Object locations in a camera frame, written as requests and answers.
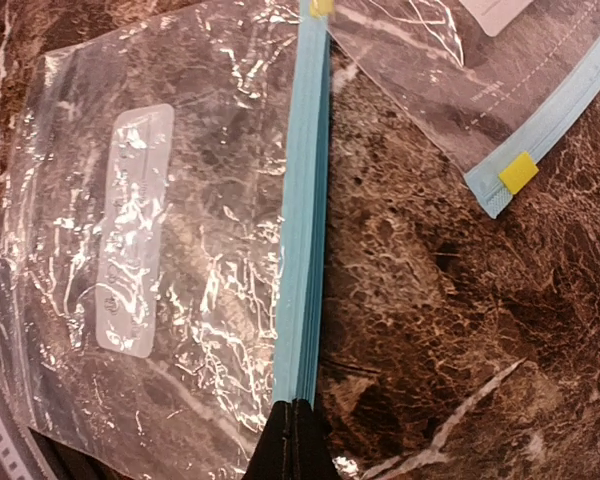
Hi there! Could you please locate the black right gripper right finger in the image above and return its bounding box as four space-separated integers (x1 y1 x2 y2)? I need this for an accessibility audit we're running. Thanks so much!
293 400 340 480

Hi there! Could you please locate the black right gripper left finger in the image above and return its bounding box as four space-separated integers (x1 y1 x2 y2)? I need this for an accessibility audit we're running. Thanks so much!
243 401 294 480

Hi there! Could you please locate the clear zip bag blue zipper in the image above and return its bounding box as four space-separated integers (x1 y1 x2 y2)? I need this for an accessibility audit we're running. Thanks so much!
0 0 337 480

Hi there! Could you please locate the white slotted cable duct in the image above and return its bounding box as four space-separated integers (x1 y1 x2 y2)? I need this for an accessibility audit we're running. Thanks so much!
0 371 57 480

